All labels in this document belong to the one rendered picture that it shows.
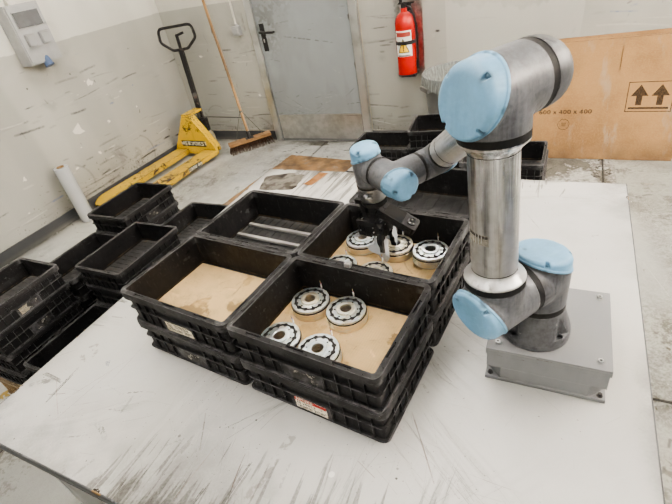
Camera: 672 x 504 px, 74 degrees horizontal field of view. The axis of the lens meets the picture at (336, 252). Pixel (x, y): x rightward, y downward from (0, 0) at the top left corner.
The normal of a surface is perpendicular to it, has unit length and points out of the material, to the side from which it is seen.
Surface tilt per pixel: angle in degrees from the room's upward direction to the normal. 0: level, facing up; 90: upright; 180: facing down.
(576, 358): 1
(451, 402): 0
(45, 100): 90
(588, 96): 77
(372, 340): 0
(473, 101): 82
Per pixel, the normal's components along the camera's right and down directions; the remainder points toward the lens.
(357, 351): -0.16, -0.81
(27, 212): 0.90, 0.11
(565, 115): -0.42, 0.37
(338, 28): -0.40, 0.58
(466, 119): -0.86, 0.30
